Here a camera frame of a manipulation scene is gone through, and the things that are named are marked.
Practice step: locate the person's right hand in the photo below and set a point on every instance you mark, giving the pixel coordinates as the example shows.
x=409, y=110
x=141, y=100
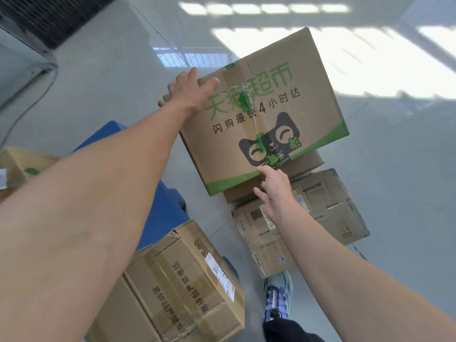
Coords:
x=279, y=195

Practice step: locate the person's left hand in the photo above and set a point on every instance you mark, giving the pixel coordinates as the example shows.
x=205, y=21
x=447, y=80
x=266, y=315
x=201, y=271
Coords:
x=185, y=90

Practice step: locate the box with cart drawing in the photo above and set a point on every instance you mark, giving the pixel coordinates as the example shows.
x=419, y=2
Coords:
x=306, y=165

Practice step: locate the box with yellow-edged label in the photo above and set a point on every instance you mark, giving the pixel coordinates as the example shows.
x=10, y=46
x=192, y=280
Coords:
x=331, y=206

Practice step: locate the blue plastic pallet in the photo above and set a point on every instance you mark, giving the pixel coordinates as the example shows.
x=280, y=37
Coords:
x=164, y=210

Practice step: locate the orange leaf box 8935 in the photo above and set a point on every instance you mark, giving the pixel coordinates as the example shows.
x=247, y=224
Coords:
x=18, y=163

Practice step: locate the low brown box 7786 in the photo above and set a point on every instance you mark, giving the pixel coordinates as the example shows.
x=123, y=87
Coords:
x=117, y=313

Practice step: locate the person's right forearm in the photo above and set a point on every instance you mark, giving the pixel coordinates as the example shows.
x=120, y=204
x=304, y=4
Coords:
x=356, y=292

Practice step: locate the person's left forearm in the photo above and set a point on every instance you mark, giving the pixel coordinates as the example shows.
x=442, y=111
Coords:
x=89, y=210

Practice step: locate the person's right shoe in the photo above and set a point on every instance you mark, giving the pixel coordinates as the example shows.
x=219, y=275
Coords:
x=278, y=295

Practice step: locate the person's right leg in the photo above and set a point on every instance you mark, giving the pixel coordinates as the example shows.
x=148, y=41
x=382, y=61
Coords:
x=288, y=333

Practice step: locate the black plastic crate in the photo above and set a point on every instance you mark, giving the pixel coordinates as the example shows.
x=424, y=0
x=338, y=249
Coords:
x=53, y=17

